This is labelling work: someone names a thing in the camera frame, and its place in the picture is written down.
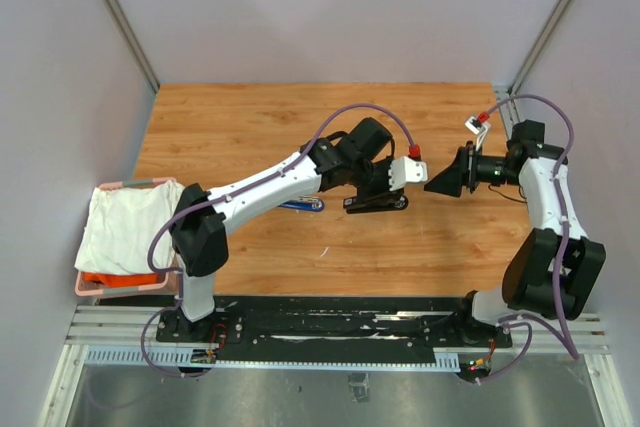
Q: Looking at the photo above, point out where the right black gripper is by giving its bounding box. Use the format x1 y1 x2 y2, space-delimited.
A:
424 141 520 198

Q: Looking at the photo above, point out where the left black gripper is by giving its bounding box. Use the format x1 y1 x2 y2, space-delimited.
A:
350 156 406 207

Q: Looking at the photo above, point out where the small black clip object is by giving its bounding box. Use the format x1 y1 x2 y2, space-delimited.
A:
343 191 409 214

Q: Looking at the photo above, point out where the blue black stapler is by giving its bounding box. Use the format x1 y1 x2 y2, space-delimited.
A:
280 196 325 212

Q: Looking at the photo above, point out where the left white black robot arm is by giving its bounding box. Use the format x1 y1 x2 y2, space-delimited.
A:
161 117 425 343

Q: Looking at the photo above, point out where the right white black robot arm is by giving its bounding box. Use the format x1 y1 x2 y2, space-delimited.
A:
424 120 606 347

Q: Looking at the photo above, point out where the pink plastic basket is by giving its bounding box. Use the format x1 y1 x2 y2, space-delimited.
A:
75 177 177 298

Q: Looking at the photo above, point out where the white cloth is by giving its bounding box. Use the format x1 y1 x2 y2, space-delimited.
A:
74 180 184 276

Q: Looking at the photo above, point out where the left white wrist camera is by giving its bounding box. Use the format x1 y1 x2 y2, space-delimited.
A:
388 156 429 191

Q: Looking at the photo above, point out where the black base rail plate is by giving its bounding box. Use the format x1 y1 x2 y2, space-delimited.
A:
156 295 513 364

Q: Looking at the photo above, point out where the white slotted cable duct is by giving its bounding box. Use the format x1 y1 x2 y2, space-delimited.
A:
83 345 461 373

